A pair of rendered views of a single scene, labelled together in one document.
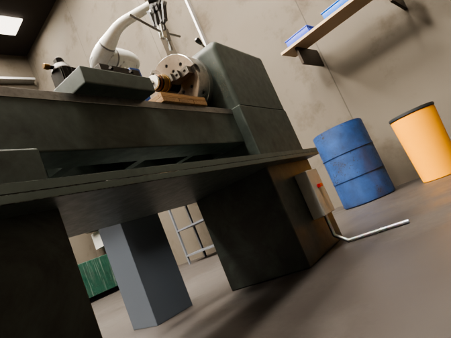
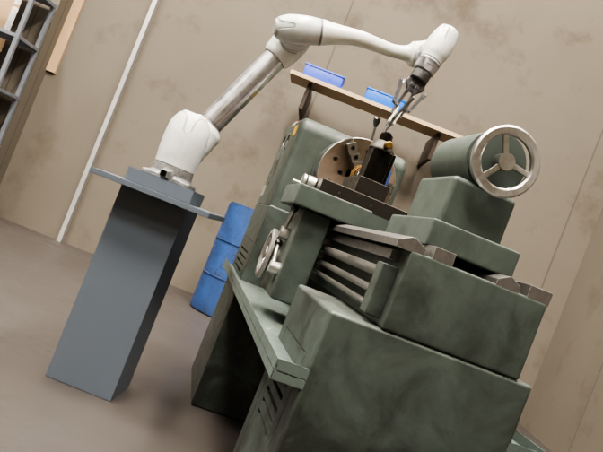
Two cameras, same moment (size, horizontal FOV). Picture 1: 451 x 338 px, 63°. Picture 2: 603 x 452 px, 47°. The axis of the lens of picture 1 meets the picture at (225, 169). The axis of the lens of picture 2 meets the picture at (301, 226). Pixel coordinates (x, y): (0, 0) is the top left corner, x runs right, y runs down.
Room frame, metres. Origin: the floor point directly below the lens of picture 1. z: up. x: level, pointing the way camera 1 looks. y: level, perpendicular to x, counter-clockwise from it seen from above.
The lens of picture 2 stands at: (-0.17, 1.90, 0.78)
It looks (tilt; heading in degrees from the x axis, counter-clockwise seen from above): 1 degrees up; 320
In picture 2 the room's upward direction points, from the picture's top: 22 degrees clockwise
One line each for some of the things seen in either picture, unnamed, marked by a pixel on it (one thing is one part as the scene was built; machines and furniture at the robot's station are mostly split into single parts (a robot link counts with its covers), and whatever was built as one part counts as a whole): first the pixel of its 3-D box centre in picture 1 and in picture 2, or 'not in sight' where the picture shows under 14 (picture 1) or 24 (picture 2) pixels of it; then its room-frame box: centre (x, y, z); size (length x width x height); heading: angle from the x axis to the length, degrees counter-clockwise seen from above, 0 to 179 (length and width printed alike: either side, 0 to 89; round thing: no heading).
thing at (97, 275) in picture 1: (80, 285); not in sight; (7.76, 3.73, 0.37); 1.95 x 1.73 x 0.75; 49
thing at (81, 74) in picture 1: (76, 117); (371, 226); (1.27, 0.43, 0.90); 0.53 x 0.30 x 0.06; 59
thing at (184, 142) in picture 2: not in sight; (185, 140); (2.13, 0.63, 0.97); 0.18 x 0.16 x 0.22; 146
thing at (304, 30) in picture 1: (301, 38); (323, 79); (4.18, -1.44, 2.03); 0.33 x 0.23 x 0.11; 49
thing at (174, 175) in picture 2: not in sight; (170, 173); (2.11, 0.65, 0.83); 0.22 x 0.18 x 0.06; 139
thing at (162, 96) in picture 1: (157, 119); not in sight; (1.58, 0.19, 0.89); 0.36 x 0.30 x 0.04; 59
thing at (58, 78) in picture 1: (68, 82); (376, 167); (1.33, 0.43, 1.07); 0.07 x 0.07 x 0.10; 59
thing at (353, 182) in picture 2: not in sight; (363, 189); (1.36, 0.42, 1.00); 0.20 x 0.10 x 0.05; 149
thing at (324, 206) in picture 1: (350, 196); not in sight; (1.99, -0.55, 0.22); 0.42 x 0.18 x 0.44; 59
